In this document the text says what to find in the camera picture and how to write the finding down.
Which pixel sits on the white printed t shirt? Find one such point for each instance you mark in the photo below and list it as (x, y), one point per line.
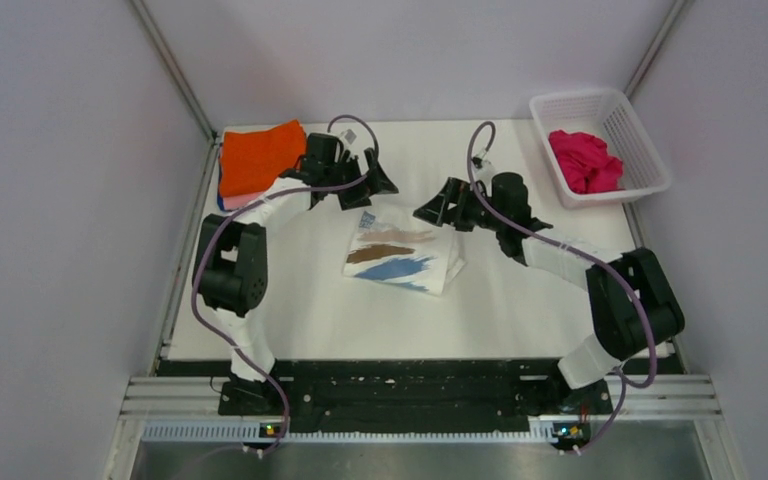
(390, 246)

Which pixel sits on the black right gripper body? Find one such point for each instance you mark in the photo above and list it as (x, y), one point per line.
(483, 217)

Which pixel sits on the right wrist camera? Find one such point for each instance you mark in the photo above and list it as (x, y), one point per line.
(482, 169)

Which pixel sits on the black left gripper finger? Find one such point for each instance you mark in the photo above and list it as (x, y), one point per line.
(358, 196)
(377, 181)

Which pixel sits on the crumpled magenta t shirt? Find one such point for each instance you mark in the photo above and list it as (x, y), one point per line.
(585, 162)

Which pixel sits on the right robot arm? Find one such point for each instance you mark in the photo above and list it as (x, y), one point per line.
(633, 307)

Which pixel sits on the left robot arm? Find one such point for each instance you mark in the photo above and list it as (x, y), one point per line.
(230, 275)

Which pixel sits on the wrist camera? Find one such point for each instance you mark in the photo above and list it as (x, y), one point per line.
(347, 137)
(482, 169)

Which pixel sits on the aluminium frame rail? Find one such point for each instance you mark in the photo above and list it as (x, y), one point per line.
(188, 409)

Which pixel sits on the folded pink t shirt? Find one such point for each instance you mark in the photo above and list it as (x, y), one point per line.
(239, 201)

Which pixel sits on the white plastic laundry basket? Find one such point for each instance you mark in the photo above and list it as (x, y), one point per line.
(607, 114)

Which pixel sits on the folded orange t shirt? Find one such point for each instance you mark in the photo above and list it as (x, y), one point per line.
(250, 162)

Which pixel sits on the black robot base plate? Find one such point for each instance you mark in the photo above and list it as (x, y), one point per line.
(522, 384)

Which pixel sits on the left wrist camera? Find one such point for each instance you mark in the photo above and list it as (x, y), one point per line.
(347, 137)

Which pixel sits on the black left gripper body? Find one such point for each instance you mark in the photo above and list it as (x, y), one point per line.
(344, 169)

